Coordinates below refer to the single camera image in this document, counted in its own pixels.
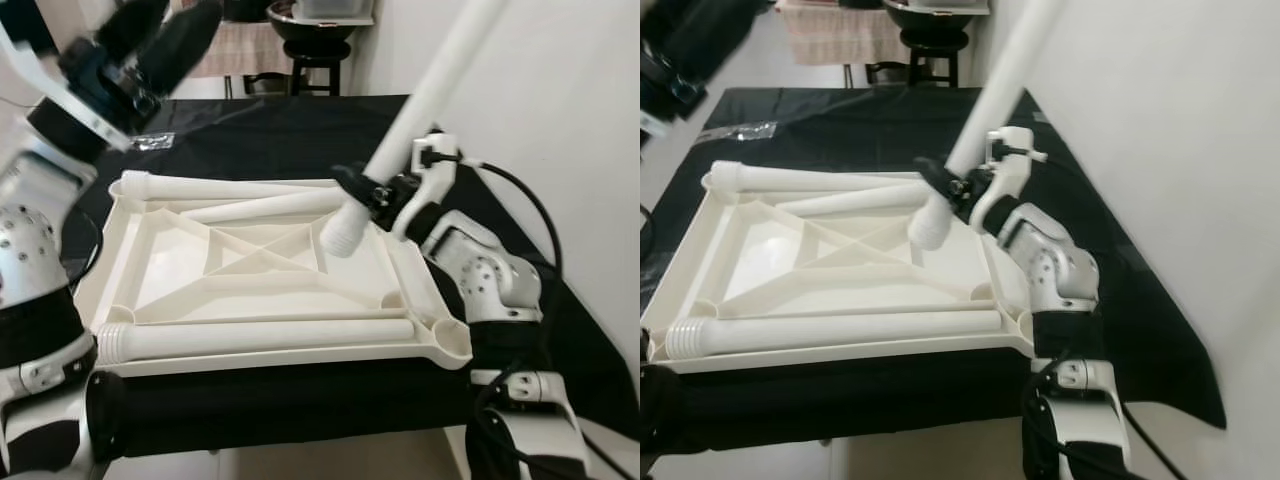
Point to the white plastic children table top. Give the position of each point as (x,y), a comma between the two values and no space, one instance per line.
(790,270)
(170,270)

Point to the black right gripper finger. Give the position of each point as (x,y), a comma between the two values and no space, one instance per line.
(932,176)
(352,182)

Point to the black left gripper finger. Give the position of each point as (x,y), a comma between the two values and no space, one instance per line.
(658,18)
(180,45)
(135,25)
(715,30)

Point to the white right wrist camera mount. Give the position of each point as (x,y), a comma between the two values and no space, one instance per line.
(990,200)
(430,195)

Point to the black tablecloth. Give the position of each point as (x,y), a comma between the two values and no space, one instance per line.
(280,130)
(880,120)

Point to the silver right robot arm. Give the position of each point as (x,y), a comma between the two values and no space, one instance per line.
(1055,265)
(480,270)

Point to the beige hanging cloth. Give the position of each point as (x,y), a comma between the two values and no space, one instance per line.
(840,35)
(240,50)

